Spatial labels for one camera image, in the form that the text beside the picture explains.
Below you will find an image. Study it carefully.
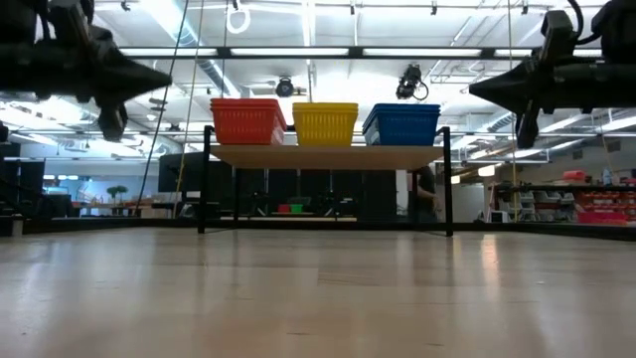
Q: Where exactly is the black overhead camera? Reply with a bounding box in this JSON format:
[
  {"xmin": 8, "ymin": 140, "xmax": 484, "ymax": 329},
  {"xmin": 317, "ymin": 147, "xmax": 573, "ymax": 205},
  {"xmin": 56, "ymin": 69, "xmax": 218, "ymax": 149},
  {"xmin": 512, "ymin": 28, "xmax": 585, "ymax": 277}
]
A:
[{"xmin": 396, "ymin": 63, "xmax": 429, "ymax": 100}]

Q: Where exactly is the wooden shelf with black legs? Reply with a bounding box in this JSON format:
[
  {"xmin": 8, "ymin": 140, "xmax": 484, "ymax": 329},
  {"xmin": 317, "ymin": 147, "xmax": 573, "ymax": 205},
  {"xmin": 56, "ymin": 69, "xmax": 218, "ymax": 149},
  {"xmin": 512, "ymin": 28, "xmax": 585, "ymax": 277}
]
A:
[{"xmin": 197, "ymin": 124, "xmax": 454, "ymax": 238}]

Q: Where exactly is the black partition screen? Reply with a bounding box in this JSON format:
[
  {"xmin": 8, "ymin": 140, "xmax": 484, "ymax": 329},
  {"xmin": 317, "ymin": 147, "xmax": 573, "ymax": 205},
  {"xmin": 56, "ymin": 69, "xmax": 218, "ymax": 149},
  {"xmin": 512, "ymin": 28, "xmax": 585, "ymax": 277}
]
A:
[{"xmin": 158, "ymin": 151, "xmax": 398, "ymax": 220}]

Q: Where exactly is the white hanging ring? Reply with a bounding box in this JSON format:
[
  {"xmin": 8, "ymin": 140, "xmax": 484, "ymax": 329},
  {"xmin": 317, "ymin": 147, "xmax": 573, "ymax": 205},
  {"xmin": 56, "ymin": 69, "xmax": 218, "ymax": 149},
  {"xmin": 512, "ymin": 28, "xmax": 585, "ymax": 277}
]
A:
[{"xmin": 226, "ymin": 4, "xmax": 252, "ymax": 35}]

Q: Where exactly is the black metal rig frame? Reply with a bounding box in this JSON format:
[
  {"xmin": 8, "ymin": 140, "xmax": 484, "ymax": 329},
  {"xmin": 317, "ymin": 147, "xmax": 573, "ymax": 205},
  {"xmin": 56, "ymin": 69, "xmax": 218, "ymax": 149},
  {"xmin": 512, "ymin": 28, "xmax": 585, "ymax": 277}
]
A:
[{"xmin": 0, "ymin": 46, "xmax": 636, "ymax": 243}]

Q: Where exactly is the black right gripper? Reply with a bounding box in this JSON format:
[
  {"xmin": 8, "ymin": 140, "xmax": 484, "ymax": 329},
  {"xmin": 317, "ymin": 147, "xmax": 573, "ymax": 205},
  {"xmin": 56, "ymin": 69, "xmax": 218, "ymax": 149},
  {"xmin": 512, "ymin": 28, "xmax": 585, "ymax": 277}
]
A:
[{"xmin": 469, "ymin": 57, "xmax": 636, "ymax": 149}]

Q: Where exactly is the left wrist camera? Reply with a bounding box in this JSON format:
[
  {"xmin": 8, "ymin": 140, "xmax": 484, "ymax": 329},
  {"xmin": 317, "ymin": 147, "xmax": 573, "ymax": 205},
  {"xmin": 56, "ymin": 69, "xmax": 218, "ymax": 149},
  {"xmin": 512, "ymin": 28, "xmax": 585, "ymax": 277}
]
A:
[{"xmin": 47, "ymin": 0, "xmax": 95, "ymax": 46}]

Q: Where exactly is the black equipment cabinet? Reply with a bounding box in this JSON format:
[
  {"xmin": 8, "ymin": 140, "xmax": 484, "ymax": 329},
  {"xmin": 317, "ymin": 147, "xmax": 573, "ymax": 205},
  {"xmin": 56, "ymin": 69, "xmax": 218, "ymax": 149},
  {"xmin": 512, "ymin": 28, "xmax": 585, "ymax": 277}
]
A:
[{"xmin": 0, "ymin": 141, "xmax": 74, "ymax": 235}]

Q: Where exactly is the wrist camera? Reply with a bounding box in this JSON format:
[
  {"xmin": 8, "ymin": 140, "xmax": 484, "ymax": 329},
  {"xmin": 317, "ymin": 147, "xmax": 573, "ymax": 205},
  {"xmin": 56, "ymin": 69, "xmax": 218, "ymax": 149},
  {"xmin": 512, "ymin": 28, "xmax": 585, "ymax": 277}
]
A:
[
  {"xmin": 47, "ymin": 0, "xmax": 95, "ymax": 46},
  {"xmin": 539, "ymin": 9, "xmax": 577, "ymax": 65}
]

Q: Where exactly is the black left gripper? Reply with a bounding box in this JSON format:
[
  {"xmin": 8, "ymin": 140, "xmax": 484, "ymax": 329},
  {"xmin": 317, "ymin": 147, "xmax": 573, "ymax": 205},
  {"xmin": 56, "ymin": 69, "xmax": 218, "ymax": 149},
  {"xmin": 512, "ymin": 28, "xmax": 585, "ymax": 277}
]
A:
[{"xmin": 0, "ymin": 42, "xmax": 173, "ymax": 143}]

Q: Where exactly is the person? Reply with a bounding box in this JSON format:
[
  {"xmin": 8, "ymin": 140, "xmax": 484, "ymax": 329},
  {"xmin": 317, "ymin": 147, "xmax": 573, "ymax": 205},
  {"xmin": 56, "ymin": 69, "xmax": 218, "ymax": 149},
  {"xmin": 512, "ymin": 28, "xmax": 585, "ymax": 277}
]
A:
[{"xmin": 406, "ymin": 166, "xmax": 441, "ymax": 223}]

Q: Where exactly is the black hanging cable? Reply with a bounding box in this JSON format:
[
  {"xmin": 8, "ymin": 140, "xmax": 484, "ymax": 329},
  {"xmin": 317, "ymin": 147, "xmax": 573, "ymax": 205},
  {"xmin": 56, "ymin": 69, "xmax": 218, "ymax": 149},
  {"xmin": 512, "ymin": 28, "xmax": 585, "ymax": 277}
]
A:
[{"xmin": 135, "ymin": 0, "xmax": 191, "ymax": 216}]

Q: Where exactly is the yellow hanging rope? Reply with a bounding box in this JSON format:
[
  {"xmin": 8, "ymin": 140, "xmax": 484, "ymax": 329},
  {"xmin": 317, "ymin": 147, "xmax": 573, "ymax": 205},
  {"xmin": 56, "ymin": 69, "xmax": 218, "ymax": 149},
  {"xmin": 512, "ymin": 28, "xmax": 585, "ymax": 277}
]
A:
[{"xmin": 173, "ymin": 0, "xmax": 207, "ymax": 219}]

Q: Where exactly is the green potted plant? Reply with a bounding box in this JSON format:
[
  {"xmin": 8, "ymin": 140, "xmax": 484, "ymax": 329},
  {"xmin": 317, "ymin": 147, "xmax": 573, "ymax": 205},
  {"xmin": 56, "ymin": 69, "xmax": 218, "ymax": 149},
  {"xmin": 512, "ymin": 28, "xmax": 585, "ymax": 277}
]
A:
[{"xmin": 106, "ymin": 185, "xmax": 129, "ymax": 205}]

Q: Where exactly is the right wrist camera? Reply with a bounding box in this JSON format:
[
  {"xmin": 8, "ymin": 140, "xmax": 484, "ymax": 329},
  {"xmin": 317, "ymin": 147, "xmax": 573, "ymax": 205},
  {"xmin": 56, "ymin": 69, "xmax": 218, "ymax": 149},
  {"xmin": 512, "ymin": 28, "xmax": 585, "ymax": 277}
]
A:
[{"xmin": 539, "ymin": 9, "xmax": 577, "ymax": 65}]

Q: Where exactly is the silver ventilation duct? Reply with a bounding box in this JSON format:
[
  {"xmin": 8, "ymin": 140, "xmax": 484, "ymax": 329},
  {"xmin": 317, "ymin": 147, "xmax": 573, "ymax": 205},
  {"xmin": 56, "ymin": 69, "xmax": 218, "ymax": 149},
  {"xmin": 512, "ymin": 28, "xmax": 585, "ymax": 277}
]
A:
[{"xmin": 148, "ymin": 0, "xmax": 242, "ymax": 96}]

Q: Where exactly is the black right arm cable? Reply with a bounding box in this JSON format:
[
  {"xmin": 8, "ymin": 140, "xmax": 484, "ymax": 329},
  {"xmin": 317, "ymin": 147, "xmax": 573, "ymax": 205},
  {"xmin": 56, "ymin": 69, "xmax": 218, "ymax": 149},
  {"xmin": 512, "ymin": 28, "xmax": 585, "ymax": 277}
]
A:
[{"xmin": 565, "ymin": 0, "xmax": 605, "ymax": 46}]

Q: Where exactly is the storage rack with bins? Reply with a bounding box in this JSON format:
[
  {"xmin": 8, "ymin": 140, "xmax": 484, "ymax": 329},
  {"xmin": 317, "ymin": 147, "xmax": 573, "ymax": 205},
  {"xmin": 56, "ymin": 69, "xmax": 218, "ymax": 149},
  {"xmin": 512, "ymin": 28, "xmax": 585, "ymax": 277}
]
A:
[{"xmin": 494, "ymin": 168, "xmax": 636, "ymax": 226}]

